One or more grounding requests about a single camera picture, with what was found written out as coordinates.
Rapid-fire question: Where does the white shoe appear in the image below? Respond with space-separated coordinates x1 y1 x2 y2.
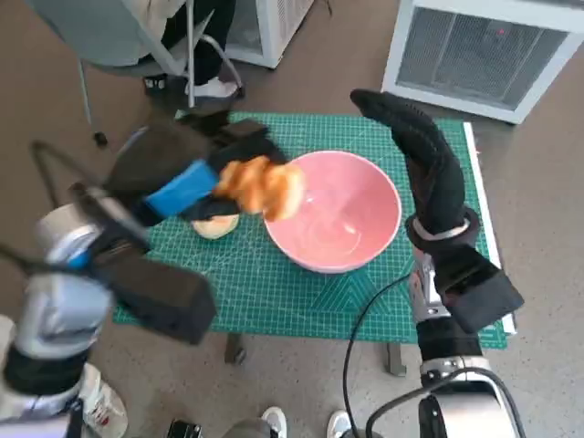
328 409 352 438
261 405 289 438

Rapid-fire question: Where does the pink bowl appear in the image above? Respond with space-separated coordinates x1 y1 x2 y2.
263 150 402 275

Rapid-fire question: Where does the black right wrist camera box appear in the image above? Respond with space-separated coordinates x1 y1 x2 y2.
433 248 526 334

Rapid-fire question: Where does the round pale bread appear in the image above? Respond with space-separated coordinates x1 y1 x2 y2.
190 214 241 240

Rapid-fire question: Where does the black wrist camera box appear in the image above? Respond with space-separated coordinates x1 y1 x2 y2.
72 182 218 346
433 248 526 334

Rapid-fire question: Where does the long orange toasted bread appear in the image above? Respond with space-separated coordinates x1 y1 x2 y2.
214 155 306 224

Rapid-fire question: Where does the thick black looped cable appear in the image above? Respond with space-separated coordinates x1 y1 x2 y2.
366 369 527 438

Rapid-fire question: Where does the black left hand blue tape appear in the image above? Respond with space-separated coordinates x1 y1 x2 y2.
116 111 289 224

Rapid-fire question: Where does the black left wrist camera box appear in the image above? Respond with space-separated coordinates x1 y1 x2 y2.
72 182 218 346

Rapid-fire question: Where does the green cutting mat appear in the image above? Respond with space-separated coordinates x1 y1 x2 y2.
112 111 508 350

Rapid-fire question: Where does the grey chair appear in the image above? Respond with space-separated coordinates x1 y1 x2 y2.
25 0 247 147

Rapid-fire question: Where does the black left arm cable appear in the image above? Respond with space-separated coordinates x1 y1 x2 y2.
30 140 110 204
0 245 52 276

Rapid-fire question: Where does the large white mesh cabinet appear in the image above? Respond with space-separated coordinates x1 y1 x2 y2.
381 0 584 125

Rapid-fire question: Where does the small white mesh cabinet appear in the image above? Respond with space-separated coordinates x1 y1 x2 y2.
223 0 316 69

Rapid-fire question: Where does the black gloved right hand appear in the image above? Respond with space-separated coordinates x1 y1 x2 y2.
349 89 469 230

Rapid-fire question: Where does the grey table leg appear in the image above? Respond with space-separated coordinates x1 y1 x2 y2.
387 342 409 378
224 332 248 366

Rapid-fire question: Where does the thin black cable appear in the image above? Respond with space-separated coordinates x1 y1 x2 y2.
344 276 412 438

